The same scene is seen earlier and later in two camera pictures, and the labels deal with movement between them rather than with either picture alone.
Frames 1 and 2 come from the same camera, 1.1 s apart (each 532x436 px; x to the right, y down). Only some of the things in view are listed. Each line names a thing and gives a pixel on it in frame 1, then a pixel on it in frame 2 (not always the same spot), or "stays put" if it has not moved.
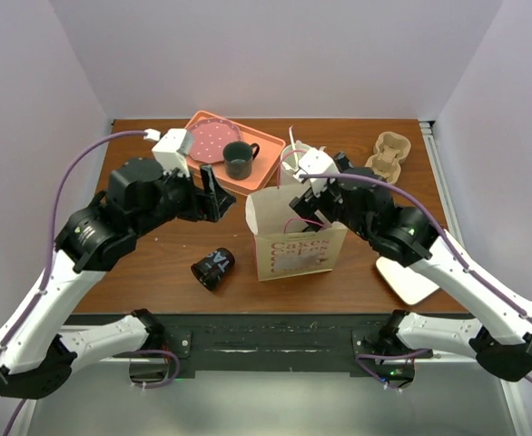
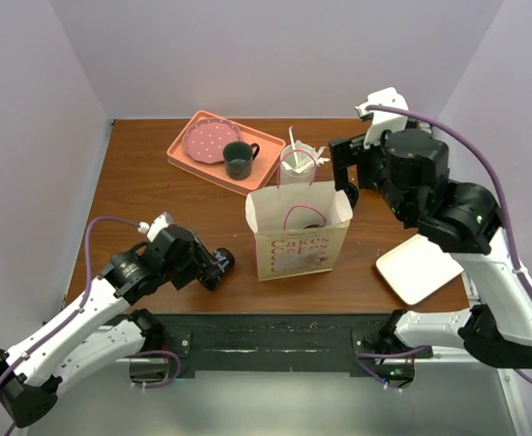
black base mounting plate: (240, 342) stays put
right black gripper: (309, 202) -> (347, 152)
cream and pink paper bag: (285, 243) stays put
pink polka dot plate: (209, 139) stays put
